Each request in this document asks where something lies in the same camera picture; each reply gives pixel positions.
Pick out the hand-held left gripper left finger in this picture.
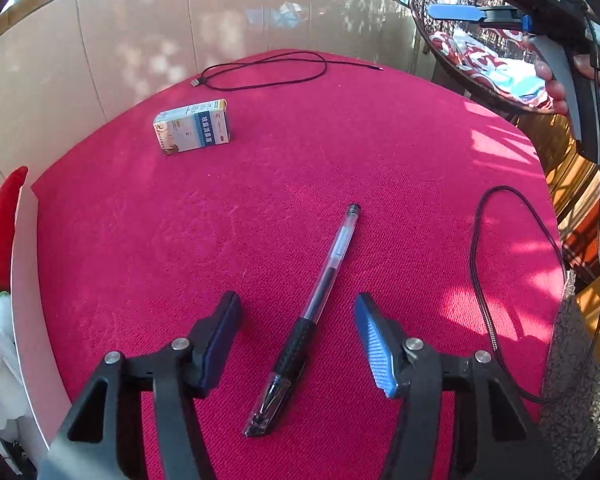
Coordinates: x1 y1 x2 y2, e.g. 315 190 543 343
37 290 244 480

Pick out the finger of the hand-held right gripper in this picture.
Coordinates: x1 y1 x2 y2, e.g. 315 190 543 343
426 2 525 30

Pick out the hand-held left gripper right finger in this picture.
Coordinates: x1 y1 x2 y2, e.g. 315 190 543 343
354 292 561 480

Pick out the clear black gel pen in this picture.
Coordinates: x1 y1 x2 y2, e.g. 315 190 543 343
243 203 362 437

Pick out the white storage box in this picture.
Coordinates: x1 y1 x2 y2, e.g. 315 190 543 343
10 180 73 451

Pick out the person's right hand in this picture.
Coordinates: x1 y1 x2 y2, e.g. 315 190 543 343
522 35 600 142

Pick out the wicker chair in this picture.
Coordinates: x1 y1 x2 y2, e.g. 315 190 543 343
409 0 571 121

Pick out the red white patterned cushion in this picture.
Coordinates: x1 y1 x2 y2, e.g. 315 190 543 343
427 29 557 109

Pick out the red mat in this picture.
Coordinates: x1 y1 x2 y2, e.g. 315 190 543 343
30 49 568 480

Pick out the grey speckled fabric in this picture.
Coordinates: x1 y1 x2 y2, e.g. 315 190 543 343
537 270 600 461

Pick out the blue white medicine box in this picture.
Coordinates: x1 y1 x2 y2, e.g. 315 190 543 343
153 99 231 157

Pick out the red chili plush toy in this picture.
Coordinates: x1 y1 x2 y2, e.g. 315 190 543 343
0 166 29 297

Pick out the black braided cable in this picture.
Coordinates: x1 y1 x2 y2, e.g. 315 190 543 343
470 186 568 404

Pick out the black usb cable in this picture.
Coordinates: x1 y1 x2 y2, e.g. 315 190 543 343
189 51 383 92

